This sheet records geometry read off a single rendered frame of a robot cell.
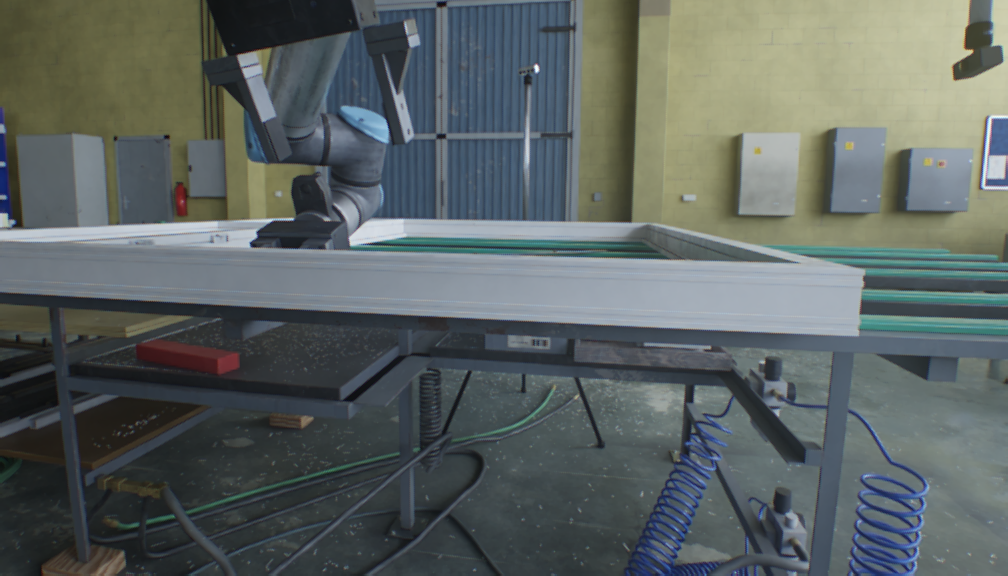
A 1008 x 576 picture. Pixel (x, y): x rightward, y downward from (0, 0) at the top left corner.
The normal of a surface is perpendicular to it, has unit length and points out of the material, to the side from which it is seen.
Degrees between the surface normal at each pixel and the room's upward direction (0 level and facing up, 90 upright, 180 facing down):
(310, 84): 151
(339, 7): 114
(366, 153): 118
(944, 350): 90
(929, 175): 90
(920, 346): 90
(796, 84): 90
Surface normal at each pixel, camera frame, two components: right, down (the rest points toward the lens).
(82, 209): 0.99, 0.03
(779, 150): -0.16, 0.11
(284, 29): -0.12, 0.50
